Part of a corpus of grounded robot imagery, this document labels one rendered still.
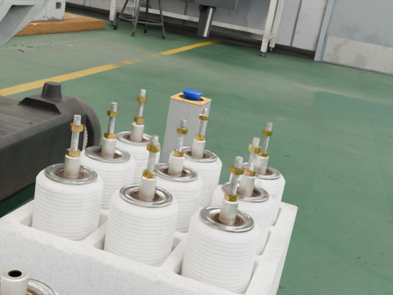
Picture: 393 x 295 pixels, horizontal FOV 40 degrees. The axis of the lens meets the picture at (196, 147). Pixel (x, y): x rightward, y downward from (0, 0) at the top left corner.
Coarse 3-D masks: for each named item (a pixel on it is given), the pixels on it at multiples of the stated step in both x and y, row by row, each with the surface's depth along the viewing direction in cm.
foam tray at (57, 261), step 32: (0, 224) 74; (288, 224) 92; (0, 256) 75; (32, 256) 73; (64, 256) 72; (96, 256) 71; (256, 256) 78; (64, 288) 73; (96, 288) 71; (128, 288) 70; (160, 288) 68; (192, 288) 67; (256, 288) 70
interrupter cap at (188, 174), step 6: (156, 168) 86; (162, 168) 86; (186, 168) 88; (162, 174) 83; (168, 174) 84; (186, 174) 85; (192, 174) 86; (168, 180) 82; (174, 180) 82; (180, 180) 82; (186, 180) 82; (192, 180) 83
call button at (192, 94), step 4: (184, 92) 111; (188, 92) 110; (192, 92) 110; (196, 92) 111; (200, 92) 111; (184, 96) 112; (188, 96) 111; (192, 96) 110; (196, 96) 110; (200, 96) 111
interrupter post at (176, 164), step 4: (172, 156) 84; (172, 160) 84; (176, 160) 84; (180, 160) 84; (172, 164) 84; (176, 164) 84; (180, 164) 84; (168, 168) 85; (172, 168) 84; (176, 168) 84; (180, 168) 84; (168, 172) 85; (172, 172) 84; (176, 172) 84; (180, 172) 85
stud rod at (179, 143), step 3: (183, 120) 83; (186, 120) 83; (180, 123) 83; (183, 123) 83; (186, 123) 83; (180, 126) 83; (183, 126) 83; (180, 135) 83; (183, 135) 83; (180, 138) 83; (183, 138) 84; (177, 141) 84; (180, 141) 84; (177, 144) 84; (180, 144) 84; (177, 147) 84; (180, 147) 84; (177, 150) 84; (180, 150) 84
